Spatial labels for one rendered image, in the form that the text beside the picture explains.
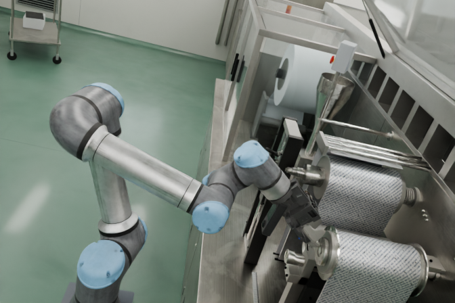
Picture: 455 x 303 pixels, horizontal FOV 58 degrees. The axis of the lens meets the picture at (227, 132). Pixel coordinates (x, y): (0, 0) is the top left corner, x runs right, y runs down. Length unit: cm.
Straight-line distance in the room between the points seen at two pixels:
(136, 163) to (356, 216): 74
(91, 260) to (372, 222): 85
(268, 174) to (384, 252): 40
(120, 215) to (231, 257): 54
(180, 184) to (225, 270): 66
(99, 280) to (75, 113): 43
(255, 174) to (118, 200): 41
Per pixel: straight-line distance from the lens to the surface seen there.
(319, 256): 120
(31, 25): 573
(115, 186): 117
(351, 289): 123
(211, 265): 153
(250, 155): 98
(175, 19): 654
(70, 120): 98
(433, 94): 154
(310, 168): 132
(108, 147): 95
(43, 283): 262
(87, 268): 116
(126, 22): 669
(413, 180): 151
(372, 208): 137
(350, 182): 131
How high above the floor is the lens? 196
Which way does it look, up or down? 26 degrees down
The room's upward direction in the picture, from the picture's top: 16 degrees clockwise
